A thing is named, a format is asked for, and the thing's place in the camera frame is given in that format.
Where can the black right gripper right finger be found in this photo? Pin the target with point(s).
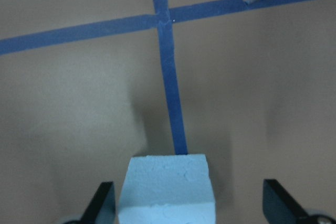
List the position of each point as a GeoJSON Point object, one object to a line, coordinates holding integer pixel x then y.
{"type": "Point", "coordinates": [279, 206]}

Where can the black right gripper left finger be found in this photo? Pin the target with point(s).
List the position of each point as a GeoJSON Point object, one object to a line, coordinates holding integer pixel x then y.
{"type": "Point", "coordinates": [101, 209]}

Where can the light blue carried foam block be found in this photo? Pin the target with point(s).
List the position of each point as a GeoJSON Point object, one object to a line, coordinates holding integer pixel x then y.
{"type": "Point", "coordinates": [167, 189]}

